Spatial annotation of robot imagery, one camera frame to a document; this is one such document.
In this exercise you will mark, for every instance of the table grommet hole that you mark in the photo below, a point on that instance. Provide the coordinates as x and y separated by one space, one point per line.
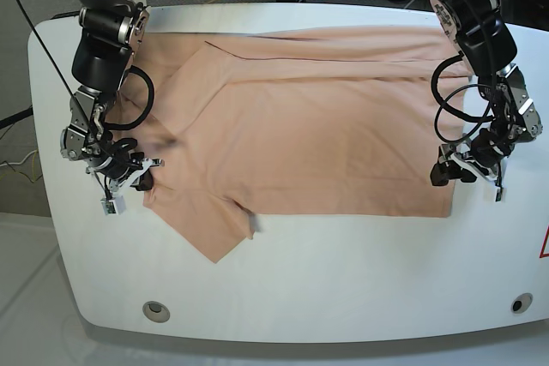
156 312
522 303

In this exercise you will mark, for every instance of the peach T-shirt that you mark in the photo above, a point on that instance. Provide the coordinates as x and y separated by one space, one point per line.
324 121

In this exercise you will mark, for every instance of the left table grommet hole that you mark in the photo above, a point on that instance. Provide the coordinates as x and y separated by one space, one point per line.
156 312

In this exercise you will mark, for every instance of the black bar at left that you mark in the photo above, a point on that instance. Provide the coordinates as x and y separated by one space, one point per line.
15 118

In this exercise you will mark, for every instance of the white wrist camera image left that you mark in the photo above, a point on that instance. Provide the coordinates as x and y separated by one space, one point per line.
115 205

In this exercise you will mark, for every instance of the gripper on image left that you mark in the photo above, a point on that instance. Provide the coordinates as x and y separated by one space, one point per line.
120 167

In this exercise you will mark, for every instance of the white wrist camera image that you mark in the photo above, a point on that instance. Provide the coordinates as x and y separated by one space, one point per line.
115 205
499 193

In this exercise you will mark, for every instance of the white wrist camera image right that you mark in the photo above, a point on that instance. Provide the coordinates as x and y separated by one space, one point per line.
499 193

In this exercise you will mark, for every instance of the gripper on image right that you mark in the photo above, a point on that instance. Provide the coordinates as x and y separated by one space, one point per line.
481 157

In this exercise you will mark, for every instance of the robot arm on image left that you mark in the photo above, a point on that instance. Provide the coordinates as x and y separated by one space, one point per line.
111 34

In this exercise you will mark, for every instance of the red triangle sticker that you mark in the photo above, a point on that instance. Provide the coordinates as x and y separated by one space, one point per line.
544 252

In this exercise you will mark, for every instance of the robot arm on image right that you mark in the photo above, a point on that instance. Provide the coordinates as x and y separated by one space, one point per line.
484 43

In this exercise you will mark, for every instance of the right table grommet hole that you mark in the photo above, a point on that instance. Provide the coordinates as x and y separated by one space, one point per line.
522 303

